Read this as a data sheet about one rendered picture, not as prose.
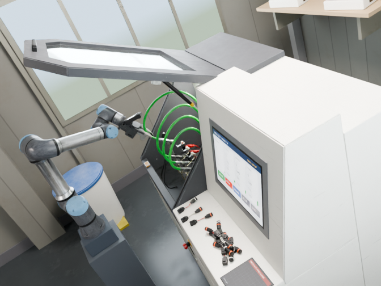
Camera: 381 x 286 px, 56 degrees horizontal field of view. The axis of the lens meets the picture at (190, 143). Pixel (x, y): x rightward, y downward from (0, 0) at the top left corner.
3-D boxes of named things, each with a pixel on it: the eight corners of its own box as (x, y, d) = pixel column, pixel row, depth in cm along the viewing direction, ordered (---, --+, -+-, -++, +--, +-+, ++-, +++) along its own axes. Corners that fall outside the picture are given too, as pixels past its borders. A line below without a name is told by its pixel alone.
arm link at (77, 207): (81, 228, 202) (70, 212, 195) (72, 220, 212) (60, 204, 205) (98, 214, 208) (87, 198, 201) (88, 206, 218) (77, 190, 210)
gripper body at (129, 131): (136, 134, 226) (120, 125, 225) (142, 123, 222) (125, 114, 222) (133, 139, 219) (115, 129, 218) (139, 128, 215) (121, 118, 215)
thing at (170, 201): (150, 177, 257) (141, 160, 249) (155, 174, 258) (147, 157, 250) (181, 228, 206) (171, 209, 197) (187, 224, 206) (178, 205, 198)
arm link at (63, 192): (72, 221, 211) (21, 146, 183) (62, 211, 222) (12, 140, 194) (89, 207, 216) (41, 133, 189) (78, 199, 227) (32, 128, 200)
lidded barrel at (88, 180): (77, 223, 376) (47, 182, 346) (119, 196, 390) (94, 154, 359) (89, 249, 337) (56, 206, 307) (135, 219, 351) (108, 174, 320)
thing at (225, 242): (202, 235, 171) (198, 227, 168) (221, 223, 172) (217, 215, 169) (224, 267, 151) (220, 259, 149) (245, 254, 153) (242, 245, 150)
